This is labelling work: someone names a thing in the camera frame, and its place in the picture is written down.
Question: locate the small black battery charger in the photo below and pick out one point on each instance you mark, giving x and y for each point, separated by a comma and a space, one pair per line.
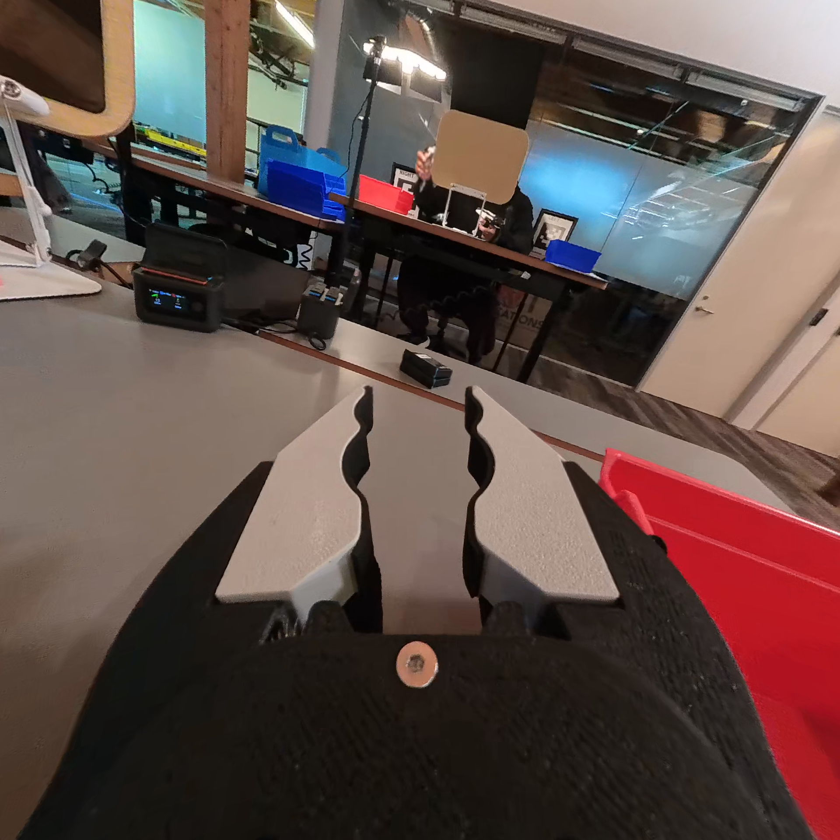
318, 318

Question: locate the small black power adapter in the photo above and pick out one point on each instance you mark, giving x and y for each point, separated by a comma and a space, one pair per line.
92, 253

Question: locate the large red plastic bin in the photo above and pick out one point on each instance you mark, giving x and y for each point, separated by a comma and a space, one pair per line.
754, 590

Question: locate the black framed printed sign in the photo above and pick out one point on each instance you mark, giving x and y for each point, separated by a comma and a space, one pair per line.
554, 229
401, 177

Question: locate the small black box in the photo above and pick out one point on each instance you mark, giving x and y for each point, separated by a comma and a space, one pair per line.
423, 367

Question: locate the wood framed tablet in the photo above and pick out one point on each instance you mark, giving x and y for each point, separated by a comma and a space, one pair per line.
52, 39

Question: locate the stack of blue bins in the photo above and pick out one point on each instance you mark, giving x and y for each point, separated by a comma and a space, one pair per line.
295, 180

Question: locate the long wooden office desk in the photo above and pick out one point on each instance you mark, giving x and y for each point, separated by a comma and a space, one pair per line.
512, 257
223, 184

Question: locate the wooden post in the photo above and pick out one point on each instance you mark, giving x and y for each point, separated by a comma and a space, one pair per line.
228, 85

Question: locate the black power station with display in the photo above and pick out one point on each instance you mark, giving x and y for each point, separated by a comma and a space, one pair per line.
174, 302

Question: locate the studio light on tripod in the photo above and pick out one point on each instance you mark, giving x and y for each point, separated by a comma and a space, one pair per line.
375, 65

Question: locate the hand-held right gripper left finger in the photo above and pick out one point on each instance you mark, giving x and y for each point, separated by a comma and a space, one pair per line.
295, 518

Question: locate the white door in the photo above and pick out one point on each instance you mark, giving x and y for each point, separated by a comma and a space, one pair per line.
754, 295
807, 394

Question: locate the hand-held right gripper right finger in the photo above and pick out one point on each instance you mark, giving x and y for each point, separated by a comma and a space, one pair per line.
538, 525

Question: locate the small red plastic bin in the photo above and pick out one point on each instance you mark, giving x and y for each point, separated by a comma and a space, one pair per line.
384, 193

